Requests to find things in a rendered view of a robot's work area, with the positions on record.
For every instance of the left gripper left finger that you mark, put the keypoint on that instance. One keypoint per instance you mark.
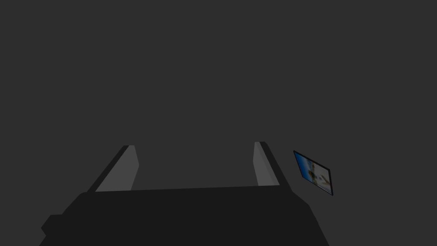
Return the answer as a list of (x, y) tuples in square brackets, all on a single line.
[(117, 172)]

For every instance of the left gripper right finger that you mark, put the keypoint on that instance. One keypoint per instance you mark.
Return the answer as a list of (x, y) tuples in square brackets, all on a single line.
[(267, 169)]

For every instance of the blue framed wall picture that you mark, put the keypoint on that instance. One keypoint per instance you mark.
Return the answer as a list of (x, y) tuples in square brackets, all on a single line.
[(314, 173)]

